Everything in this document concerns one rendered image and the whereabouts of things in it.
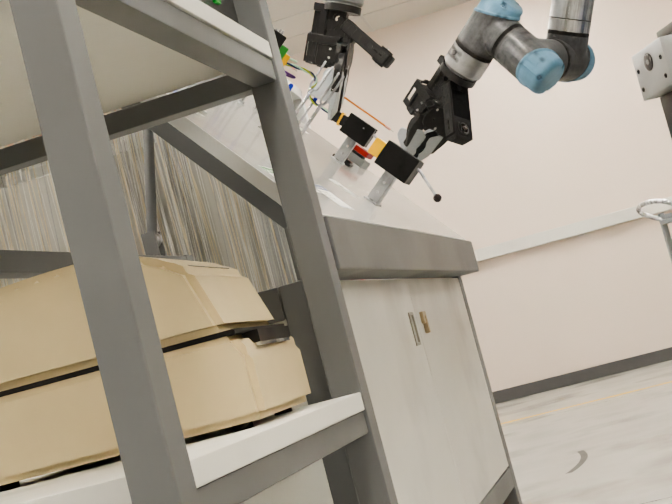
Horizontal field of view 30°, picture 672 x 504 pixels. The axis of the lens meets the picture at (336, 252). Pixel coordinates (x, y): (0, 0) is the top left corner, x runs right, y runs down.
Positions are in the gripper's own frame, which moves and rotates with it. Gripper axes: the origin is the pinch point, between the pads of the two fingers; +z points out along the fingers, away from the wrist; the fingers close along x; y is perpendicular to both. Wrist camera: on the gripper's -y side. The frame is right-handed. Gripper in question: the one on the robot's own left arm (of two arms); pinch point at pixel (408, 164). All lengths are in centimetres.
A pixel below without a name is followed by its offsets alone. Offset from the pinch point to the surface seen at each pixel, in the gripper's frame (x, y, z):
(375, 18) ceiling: -433, 652, 226
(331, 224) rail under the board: 58, -63, -23
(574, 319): -607, 437, 331
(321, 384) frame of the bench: 56, -75, -9
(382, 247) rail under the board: 38, -50, -13
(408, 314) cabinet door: 17.4, -40.8, 3.9
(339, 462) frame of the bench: 53, -82, -4
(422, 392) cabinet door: 17, -53, 9
